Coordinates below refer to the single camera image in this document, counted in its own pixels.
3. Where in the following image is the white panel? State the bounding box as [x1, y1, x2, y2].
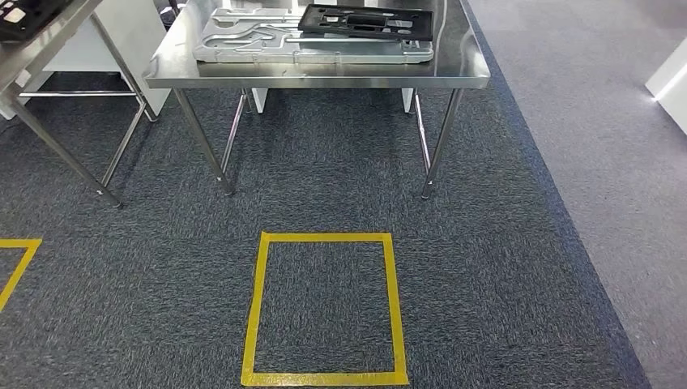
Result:
[645, 37, 687, 135]

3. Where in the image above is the stamped galvanized metal plate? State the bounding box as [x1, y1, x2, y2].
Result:
[193, 6, 435, 66]

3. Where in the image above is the stainless steel workbench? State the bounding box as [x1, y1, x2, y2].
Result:
[143, 0, 491, 201]

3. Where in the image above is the small stainless steel table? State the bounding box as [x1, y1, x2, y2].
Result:
[0, 0, 160, 209]

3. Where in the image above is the black tray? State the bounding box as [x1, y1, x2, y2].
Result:
[0, 0, 74, 44]

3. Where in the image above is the white cabinet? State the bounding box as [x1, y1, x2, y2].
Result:
[0, 0, 172, 122]

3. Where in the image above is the long black plastic part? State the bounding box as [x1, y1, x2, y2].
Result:
[297, 4, 435, 43]

